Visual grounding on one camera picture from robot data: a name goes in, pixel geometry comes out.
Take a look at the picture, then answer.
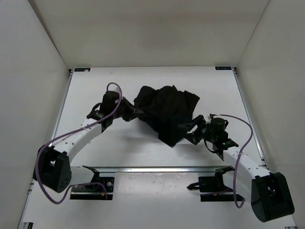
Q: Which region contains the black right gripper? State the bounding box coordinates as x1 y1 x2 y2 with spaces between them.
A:
178 115 216 145

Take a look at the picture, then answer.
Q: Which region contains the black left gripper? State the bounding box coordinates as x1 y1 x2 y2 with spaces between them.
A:
113 95 145 121

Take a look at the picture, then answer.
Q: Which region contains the black skirt pile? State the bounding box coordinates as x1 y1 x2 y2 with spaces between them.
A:
134 85 200 147

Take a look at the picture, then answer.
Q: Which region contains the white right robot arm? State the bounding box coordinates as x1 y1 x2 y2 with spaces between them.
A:
178 114 295 222

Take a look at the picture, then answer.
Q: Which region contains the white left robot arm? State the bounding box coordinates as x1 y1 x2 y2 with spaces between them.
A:
33 99 142 193

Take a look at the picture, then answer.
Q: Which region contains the blue left corner label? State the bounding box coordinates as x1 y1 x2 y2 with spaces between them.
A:
74 68 91 72

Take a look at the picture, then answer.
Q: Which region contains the blue corner label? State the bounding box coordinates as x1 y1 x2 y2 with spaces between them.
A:
74 68 91 72
215 66 232 71

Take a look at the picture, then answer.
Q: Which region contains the blue right corner label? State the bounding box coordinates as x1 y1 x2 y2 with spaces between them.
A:
215 66 232 71

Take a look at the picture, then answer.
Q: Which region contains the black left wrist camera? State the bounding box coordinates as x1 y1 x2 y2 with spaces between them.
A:
100 91 120 115

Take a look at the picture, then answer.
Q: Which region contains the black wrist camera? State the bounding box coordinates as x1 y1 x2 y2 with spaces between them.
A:
100 91 120 115
209 118 229 136

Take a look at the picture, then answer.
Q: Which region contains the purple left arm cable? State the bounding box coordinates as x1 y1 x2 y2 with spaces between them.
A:
35 82 123 204

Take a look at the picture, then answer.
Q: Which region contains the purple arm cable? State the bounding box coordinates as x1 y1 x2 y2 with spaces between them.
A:
35 82 123 204
209 114 254 208

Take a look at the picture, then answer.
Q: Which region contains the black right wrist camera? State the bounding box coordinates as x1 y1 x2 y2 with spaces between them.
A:
209 118 229 136

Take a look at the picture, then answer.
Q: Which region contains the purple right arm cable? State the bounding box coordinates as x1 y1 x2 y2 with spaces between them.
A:
209 114 254 208

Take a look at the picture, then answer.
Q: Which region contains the aluminium table edge rail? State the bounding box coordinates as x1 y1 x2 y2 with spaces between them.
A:
93 166 227 173

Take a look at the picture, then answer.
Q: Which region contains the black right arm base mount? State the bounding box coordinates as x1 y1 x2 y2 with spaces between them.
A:
186 166 234 202

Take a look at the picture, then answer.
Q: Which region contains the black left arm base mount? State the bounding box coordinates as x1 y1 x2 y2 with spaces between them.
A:
70 166 115 200

